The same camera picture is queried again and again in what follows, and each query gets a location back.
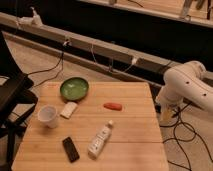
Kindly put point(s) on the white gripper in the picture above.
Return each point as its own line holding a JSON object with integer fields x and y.
{"x": 166, "y": 112}

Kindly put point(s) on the green ceramic bowl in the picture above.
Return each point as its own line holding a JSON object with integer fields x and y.
{"x": 74, "y": 89}

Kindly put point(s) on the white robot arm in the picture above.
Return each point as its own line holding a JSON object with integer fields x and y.
{"x": 184, "y": 81}

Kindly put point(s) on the orange red oblong object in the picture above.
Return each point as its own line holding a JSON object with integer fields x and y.
{"x": 113, "y": 106}

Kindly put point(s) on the white plastic bottle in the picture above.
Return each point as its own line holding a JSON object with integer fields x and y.
{"x": 98, "y": 142}

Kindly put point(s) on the white rectangular block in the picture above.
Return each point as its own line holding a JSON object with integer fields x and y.
{"x": 68, "y": 109}

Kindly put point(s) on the white plastic cup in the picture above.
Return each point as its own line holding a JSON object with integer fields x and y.
{"x": 48, "y": 116}

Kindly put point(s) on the black office chair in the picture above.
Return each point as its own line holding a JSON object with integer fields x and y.
{"x": 15, "y": 90}

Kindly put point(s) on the white device on rail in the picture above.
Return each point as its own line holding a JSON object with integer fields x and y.
{"x": 34, "y": 20}

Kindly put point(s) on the grey metal rail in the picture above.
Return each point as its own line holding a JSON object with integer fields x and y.
{"x": 158, "y": 43}

